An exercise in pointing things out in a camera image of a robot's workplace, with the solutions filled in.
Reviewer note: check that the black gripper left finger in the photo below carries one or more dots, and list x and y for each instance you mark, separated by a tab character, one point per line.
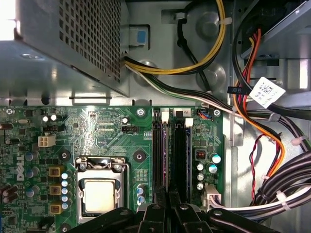
150	218

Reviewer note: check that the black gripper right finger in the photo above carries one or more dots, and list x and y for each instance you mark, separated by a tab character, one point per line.
184	218

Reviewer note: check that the black RAM slot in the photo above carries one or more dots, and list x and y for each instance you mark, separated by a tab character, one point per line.
178	155
157	150

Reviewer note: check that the RAM slot with white clip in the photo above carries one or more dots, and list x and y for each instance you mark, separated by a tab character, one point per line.
164	116

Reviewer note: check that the white board power connector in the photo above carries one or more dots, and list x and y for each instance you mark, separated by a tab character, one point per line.
213	197

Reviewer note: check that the metal locking lever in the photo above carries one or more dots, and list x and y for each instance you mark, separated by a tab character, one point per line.
127	182

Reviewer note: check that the silver CPU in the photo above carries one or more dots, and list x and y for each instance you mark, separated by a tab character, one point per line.
99	196

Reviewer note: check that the metal CPU socket cover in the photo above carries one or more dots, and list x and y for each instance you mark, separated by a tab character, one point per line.
102	174

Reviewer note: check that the green motherboard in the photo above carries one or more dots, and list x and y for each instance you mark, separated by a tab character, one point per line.
109	136

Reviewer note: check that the blue plastic latch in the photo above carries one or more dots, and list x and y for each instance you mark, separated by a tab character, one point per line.
141	37

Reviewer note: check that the black PC case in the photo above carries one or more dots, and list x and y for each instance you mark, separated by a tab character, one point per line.
170	36

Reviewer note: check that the grey power supply unit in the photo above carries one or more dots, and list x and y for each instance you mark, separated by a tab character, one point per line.
73	36

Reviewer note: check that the metal drive cage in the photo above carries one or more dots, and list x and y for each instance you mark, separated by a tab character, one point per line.
291	36

